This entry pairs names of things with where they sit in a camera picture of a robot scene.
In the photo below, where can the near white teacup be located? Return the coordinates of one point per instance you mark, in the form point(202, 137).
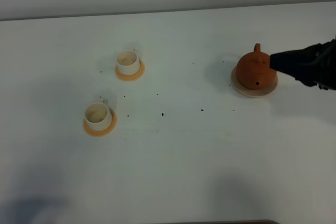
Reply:
point(98, 116)

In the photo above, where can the beige round teapot saucer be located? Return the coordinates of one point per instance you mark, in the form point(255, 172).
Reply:
point(251, 93)

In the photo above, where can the white teacup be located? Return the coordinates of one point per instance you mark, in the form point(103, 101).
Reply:
point(98, 116)
point(128, 62)

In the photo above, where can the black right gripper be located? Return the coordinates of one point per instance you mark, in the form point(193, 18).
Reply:
point(314, 65)

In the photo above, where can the far orange coaster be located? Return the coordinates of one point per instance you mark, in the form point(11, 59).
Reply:
point(132, 77)

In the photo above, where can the near orange coaster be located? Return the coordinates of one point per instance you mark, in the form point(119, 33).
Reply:
point(109, 129)

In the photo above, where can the orange coaster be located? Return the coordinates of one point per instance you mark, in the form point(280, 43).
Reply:
point(109, 129)
point(132, 77)

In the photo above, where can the far white teacup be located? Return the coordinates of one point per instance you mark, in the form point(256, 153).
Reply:
point(128, 62)

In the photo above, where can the brown clay teapot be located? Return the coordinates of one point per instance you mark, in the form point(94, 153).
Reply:
point(253, 70)

